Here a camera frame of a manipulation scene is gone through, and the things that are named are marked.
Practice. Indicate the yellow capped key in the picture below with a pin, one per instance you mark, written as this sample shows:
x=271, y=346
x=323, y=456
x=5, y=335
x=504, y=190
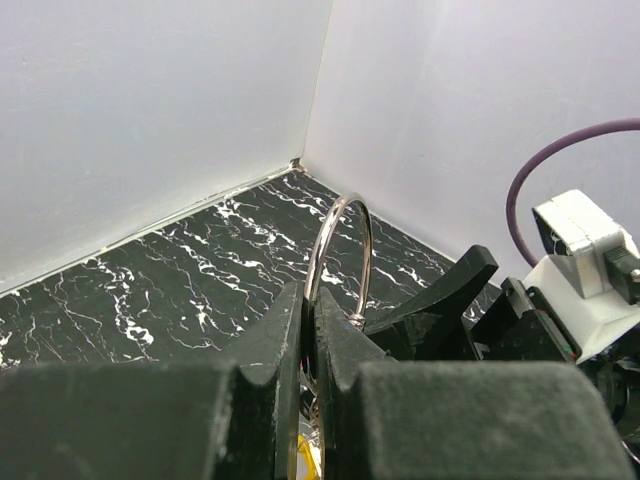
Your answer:
x=309, y=457

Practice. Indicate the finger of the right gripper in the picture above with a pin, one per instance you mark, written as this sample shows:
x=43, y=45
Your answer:
x=429, y=326

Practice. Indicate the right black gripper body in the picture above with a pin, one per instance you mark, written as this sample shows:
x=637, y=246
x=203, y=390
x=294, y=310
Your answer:
x=522, y=325

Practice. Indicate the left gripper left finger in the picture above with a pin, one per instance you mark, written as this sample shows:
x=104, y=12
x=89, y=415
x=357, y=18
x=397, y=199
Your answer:
x=233, y=415

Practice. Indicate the large silver keyring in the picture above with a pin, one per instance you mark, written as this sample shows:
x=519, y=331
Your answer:
x=342, y=252

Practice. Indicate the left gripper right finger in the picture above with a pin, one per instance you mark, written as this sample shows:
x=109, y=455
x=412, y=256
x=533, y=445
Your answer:
x=387, y=419

